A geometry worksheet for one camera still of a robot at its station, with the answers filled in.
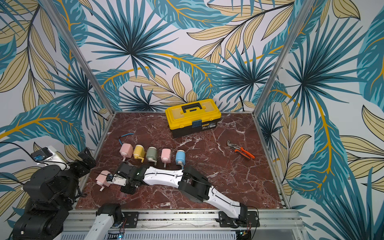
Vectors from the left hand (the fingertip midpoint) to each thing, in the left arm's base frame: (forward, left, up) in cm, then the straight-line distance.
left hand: (78, 158), depth 56 cm
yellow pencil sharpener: (+19, -11, -28) cm, 36 cm away
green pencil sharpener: (+17, -19, -28) cm, 38 cm away
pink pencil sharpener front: (+20, -3, -28) cm, 35 cm away
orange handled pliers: (+25, -75, -34) cm, 86 cm away
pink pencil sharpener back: (+17, -27, -29) cm, 43 cm away
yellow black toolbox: (+39, -42, -18) cm, 60 cm away
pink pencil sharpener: (+2, +4, -28) cm, 28 cm away
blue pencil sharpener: (+15, -36, -28) cm, 48 cm away
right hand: (0, -6, -32) cm, 33 cm away
